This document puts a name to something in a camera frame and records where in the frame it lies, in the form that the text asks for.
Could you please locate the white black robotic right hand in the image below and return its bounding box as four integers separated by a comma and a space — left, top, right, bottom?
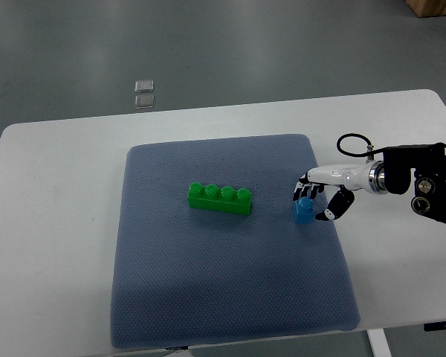
293, 160, 388, 221

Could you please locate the small blue building block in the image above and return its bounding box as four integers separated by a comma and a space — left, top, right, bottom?
293, 196, 314, 225

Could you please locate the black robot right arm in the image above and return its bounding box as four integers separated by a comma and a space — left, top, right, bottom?
382, 143, 446, 224

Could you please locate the long green building block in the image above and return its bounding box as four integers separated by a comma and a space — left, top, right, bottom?
187, 182, 252, 216

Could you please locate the white table leg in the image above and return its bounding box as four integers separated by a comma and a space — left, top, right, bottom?
366, 329, 392, 357

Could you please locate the black table control panel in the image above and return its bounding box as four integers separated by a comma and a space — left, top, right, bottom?
424, 321, 446, 332

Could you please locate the wooden box corner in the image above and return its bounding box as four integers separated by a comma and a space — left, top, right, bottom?
405, 0, 446, 18

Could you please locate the grey-blue textured mat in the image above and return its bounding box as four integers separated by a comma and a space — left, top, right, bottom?
111, 134, 360, 349

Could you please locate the lower metal floor plate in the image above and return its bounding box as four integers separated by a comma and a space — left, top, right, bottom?
135, 94, 155, 109

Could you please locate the metal floor plate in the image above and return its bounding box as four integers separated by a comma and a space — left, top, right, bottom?
135, 79, 155, 93
135, 94, 155, 109

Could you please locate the upper metal floor plate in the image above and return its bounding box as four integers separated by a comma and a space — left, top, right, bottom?
135, 79, 155, 93

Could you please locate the black label under table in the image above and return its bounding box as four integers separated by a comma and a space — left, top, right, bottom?
165, 346, 189, 353

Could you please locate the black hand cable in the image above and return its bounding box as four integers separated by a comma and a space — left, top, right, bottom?
336, 133, 386, 164

